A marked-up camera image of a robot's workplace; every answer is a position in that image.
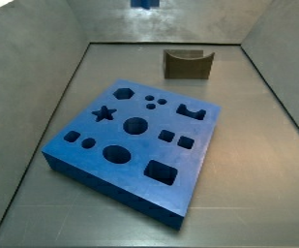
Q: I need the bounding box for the blue shape sorting board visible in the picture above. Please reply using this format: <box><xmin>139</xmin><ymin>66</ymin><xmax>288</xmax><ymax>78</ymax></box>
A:
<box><xmin>41</xmin><ymin>79</ymin><xmax>220</xmax><ymax>229</ymax></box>

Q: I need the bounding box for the blue star prism peg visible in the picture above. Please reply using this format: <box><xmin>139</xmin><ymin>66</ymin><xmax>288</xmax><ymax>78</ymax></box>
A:
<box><xmin>131</xmin><ymin>0</ymin><xmax>159</xmax><ymax>9</ymax></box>

